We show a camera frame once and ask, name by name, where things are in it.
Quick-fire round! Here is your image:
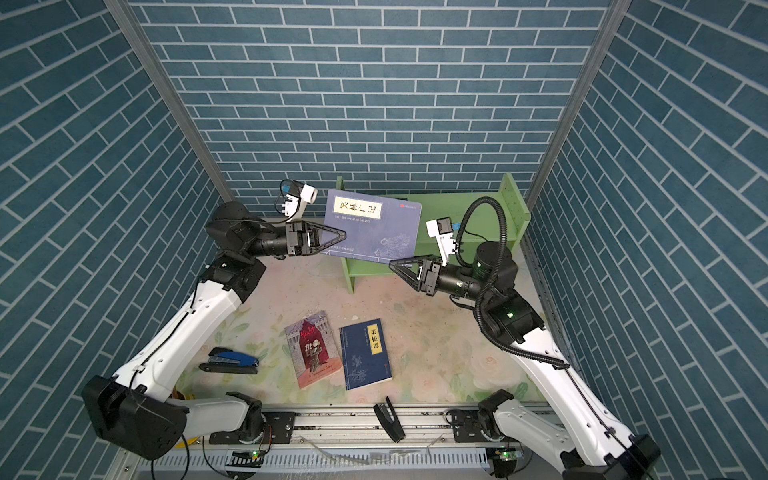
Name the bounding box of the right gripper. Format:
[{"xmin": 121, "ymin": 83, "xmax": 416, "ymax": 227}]
[{"xmin": 393, "ymin": 254, "xmax": 494, "ymax": 307}]

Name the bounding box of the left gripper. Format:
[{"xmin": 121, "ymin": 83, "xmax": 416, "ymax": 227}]
[{"xmin": 241, "ymin": 226, "xmax": 343, "ymax": 265}]

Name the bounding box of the blue book yellow label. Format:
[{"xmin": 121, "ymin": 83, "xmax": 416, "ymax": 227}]
[
  {"xmin": 324, "ymin": 189, "xmax": 422, "ymax": 264},
  {"xmin": 340, "ymin": 319, "xmax": 392, "ymax": 391}
]

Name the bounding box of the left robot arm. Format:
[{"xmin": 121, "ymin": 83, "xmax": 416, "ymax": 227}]
[{"xmin": 82, "ymin": 201, "xmax": 346, "ymax": 460}]

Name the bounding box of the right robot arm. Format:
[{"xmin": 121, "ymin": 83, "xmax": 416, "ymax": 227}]
[{"xmin": 389, "ymin": 196, "xmax": 661, "ymax": 479}]

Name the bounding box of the green two-tier shelf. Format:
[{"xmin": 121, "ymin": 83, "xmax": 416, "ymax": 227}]
[{"xmin": 334, "ymin": 172, "xmax": 532, "ymax": 295}]

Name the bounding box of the red illustrated book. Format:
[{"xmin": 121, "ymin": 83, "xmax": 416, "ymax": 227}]
[{"xmin": 284, "ymin": 311, "xmax": 342, "ymax": 389}]

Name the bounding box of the blue black stapler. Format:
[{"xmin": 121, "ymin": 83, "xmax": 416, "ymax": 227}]
[{"xmin": 198, "ymin": 347, "xmax": 259, "ymax": 375}]

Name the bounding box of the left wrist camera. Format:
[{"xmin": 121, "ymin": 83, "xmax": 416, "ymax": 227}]
[{"xmin": 279, "ymin": 179, "xmax": 318, "ymax": 222}]

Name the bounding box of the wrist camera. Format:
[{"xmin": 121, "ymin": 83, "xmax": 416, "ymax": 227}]
[
  {"xmin": 279, "ymin": 179, "xmax": 318, "ymax": 222},
  {"xmin": 425, "ymin": 217, "xmax": 457, "ymax": 266}
]

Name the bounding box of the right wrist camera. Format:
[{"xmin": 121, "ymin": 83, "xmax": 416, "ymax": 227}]
[{"xmin": 425, "ymin": 217, "xmax": 457, "ymax": 266}]

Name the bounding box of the black clip on rail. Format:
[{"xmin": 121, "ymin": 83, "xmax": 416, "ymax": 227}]
[{"xmin": 373, "ymin": 397, "xmax": 406, "ymax": 443}]

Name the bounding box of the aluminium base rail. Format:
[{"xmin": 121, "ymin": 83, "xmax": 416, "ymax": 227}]
[{"xmin": 122, "ymin": 403, "xmax": 619, "ymax": 475}]

